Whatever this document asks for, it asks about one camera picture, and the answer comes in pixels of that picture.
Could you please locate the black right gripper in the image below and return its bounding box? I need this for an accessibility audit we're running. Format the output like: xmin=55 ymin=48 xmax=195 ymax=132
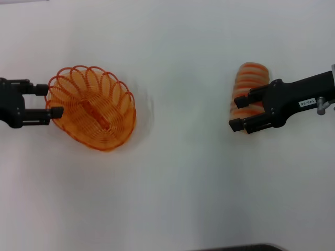
xmin=228 ymin=70 xmax=335 ymax=135

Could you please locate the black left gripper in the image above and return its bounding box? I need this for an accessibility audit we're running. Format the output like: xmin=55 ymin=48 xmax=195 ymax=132
xmin=0 ymin=77 xmax=64 ymax=129

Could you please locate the orange striped bread loaf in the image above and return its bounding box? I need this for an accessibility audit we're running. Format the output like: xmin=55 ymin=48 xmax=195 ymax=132
xmin=229 ymin=62 xmax=270 ymax=135

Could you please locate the orange wire basket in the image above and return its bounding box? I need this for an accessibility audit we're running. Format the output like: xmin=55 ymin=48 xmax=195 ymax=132
xmin=44 ymin=64 xmax=137 ymax=153

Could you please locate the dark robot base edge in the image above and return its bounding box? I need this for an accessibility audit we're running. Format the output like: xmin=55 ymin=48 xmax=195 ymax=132
xmin=201 ymin=243 xmax=285 ymax=251

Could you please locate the silver metal clamp knob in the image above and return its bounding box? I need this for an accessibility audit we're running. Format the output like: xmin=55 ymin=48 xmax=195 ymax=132
xmin=316 ymin=96 xmax=335 ymax=116

